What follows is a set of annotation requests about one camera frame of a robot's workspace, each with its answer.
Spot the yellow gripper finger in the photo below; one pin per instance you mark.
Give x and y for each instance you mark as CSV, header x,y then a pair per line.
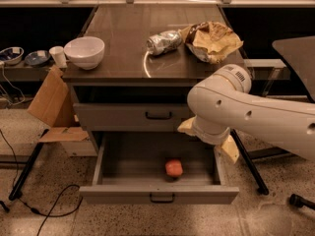
x,y
186,127
230,150

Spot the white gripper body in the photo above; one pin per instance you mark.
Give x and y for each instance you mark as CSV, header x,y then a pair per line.
x,y
209,137

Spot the red apple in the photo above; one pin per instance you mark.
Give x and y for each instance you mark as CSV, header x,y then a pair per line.
x,y
173,168

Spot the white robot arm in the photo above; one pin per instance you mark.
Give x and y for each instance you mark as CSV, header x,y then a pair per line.
x,y
222,102

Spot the grey drawer cabinet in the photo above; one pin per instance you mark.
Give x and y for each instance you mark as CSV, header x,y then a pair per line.
x,y
126,73

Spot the open grey middle drawer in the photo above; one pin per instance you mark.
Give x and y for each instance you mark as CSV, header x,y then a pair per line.
x,y
130,169

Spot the closed grey upper drawer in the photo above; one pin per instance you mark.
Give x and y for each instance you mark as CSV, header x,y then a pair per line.
x,y
131,117

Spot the black table leg right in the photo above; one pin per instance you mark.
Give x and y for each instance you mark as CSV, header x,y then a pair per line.
x,y
262,188

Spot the black table leg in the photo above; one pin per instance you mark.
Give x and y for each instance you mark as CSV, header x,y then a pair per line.
x,y
17,187
262,188

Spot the black caster wheel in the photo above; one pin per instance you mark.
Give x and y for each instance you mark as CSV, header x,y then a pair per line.
x,y
298,201

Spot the crushed silver can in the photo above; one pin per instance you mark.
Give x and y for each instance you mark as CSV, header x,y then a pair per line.
x,y
163,42

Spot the crumpled yellow chip bag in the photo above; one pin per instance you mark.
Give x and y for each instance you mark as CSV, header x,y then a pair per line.
x,y
210,42

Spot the white bowl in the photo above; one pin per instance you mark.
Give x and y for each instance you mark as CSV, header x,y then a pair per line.
x,y
85,52

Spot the brown cardboard box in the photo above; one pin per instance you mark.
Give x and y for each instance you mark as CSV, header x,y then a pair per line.
x,y
53,106

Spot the white paper cup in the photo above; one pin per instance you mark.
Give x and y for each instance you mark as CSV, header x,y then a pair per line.
x,y
58,55

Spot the small blue dish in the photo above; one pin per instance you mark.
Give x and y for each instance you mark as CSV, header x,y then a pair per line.
x,y
38,58

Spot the black table leg left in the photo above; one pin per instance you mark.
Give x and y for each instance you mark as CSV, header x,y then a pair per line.
x,y
17,187

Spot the blue patterned bowl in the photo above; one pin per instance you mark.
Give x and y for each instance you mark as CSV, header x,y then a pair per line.
x,y
12,55

